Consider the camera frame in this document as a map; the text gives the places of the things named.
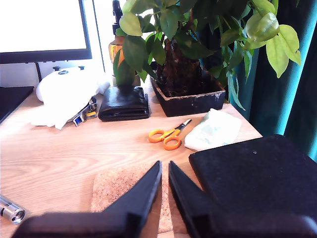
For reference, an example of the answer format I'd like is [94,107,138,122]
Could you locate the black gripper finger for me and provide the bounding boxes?
[168,161,223,238]
[104,160,163,238]

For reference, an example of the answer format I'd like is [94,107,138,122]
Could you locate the metallic laser pointer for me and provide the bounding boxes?
[0,195,26,225]

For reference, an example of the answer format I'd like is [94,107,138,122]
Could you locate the cork coaster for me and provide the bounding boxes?
[91,165,203,234]

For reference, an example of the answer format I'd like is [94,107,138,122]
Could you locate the black flat pad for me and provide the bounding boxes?
[188,134,317,219]

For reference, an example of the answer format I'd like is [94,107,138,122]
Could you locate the white tissue pack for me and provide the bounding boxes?
[184,108,242,152]

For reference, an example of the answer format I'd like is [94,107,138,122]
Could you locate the black leather wallet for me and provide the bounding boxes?
[98,85,152,122]

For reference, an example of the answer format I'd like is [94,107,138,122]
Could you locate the black plant pot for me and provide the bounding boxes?
[150,74,227,118]

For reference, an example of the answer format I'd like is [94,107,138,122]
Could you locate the key bunch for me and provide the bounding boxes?
[72,97,98,127]

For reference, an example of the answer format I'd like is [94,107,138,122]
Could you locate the white plastic bag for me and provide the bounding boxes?
[30,95,99,131]

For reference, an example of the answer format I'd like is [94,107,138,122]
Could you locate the teal curtain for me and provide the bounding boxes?
[232,0,317,163]

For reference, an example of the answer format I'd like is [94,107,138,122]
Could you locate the white game controller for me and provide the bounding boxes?
[36,65,111,103]

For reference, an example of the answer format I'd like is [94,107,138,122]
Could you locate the amber pump bottle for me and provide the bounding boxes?
[108,0,127,65]

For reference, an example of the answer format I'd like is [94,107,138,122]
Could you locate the green leafy plant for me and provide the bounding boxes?
[112,0,302,112]

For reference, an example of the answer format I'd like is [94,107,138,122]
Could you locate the large black Huawei monitor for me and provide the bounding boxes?
[0,0,93,124]

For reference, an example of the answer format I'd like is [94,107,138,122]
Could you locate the orange handled scissors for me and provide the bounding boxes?
[148,119,193,151]

